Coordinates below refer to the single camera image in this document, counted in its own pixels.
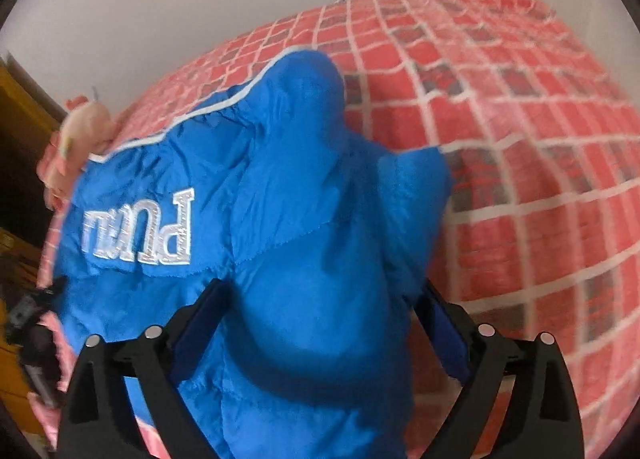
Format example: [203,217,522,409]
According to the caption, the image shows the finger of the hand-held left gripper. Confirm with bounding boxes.
[34,276,68,304]

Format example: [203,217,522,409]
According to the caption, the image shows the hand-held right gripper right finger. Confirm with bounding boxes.
[414,279,584,459]

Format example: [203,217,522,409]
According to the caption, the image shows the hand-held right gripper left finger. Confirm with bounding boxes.
[58,279,229,459]

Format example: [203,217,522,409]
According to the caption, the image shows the blue quilted jacket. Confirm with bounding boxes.
[50,48,456,459]

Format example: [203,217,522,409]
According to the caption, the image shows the pink plush toy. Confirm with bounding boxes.
[39,89,118,207]

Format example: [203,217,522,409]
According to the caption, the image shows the bed with red plaid blanket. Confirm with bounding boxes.
[36,0,640,459]

